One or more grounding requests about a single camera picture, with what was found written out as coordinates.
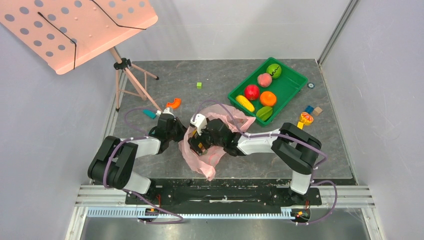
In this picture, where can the green fake starfruit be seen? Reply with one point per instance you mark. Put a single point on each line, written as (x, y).
(264, 113)

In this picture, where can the green fake melon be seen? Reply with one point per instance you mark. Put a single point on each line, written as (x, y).
(274, 70)

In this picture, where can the orange arch block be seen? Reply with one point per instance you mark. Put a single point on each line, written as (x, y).
(175, 104)

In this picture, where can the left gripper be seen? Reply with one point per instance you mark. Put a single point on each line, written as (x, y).
(183, 128)

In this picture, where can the pink fake peach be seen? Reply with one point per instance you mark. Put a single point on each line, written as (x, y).
(264, 80)

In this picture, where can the red fake fruit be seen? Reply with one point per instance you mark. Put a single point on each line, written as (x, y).
(252, 92)

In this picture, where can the orange fake fruit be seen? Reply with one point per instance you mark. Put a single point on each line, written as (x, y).
(268, 98)

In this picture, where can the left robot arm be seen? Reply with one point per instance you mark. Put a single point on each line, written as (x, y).
(114, 161)

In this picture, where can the pink music stand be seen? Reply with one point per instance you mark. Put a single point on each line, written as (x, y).
(69, 33)

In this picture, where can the yellow fake corn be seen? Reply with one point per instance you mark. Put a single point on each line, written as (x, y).
(243, 101)

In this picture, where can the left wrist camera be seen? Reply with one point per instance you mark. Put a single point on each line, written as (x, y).
(165, 112)

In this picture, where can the poker chip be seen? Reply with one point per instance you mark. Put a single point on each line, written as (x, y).
(310, 85)

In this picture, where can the pink plastic bag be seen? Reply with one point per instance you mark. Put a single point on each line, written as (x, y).
(206, 163)

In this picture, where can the green plastic tray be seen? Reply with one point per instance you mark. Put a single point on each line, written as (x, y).
(281, 90)

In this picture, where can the wooden cube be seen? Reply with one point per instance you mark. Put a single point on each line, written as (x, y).
(317, 111)

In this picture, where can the blue toy brick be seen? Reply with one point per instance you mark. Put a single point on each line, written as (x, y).
(309, 109)

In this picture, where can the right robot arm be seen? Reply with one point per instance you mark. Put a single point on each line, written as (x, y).
(295, 147)

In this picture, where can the yellow rectangular block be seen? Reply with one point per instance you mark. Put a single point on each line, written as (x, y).
(300, 125)

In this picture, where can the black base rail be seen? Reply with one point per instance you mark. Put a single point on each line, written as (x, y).
(228, 195)

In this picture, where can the teal long block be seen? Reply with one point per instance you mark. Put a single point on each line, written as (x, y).
(149, 113)

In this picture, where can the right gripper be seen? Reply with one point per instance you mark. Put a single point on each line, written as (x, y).
(197, 143)

